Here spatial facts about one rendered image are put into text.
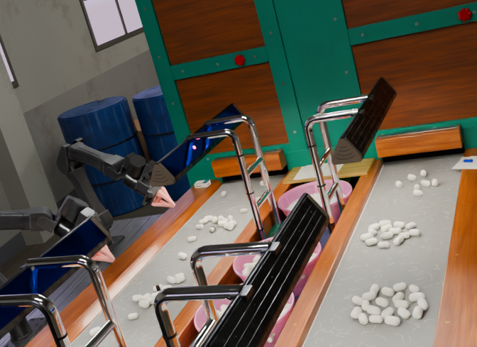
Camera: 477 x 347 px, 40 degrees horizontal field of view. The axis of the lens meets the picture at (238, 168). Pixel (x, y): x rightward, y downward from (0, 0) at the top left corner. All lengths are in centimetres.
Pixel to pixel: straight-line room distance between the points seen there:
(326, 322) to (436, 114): 109
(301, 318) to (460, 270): 40
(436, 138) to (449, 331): 108
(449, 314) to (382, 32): 119
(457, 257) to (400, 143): 79
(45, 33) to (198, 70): 349
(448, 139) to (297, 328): 109
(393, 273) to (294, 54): 105
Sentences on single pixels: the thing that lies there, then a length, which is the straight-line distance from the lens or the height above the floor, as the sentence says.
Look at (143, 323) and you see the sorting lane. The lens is 189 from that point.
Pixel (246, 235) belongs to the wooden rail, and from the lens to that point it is 216.
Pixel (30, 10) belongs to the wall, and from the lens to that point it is 596.
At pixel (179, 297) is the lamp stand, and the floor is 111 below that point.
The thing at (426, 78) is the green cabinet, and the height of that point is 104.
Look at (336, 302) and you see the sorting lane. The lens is 172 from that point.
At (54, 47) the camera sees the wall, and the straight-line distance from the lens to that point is 610.
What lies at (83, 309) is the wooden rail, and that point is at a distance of 204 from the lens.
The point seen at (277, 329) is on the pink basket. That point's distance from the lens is 167.
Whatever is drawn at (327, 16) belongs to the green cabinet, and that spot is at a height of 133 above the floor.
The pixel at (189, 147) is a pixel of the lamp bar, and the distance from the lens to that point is 209.
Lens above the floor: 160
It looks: 17 degrees down
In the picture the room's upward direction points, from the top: 15 degrees counter-clockwise
